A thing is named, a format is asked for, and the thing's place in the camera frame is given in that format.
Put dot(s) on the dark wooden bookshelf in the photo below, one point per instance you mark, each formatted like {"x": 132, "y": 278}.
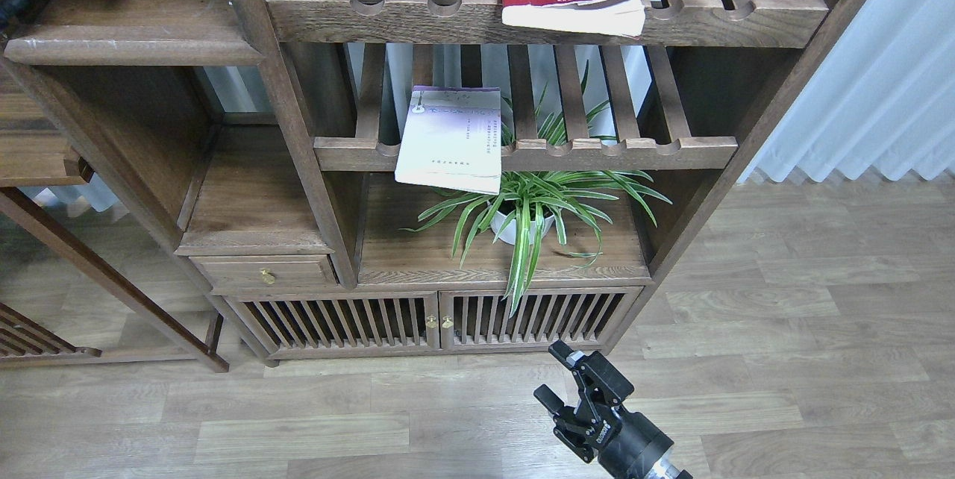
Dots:
{"x": 250, "y": 134}

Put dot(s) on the wooden side rack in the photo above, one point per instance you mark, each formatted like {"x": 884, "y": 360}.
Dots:
{"x": 34, "y": 154}

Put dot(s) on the white purple book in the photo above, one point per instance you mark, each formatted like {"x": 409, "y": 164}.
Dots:
{"x": 452, "y": 139}

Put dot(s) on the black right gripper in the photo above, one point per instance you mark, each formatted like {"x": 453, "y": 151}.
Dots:
{"x": 625, "y": 443}

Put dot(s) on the white pleated curtain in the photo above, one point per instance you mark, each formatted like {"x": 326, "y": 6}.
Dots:
{"x": 881, "y": 102}

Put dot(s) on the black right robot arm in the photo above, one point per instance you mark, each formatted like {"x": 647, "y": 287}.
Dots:
{"x": 600, "y": 428}

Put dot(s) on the green spider plant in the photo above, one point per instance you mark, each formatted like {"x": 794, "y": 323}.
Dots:
{"x": 554, "y": 194}

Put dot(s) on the white plant pot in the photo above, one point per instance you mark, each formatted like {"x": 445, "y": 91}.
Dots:
{"x": 505, "y": 223}

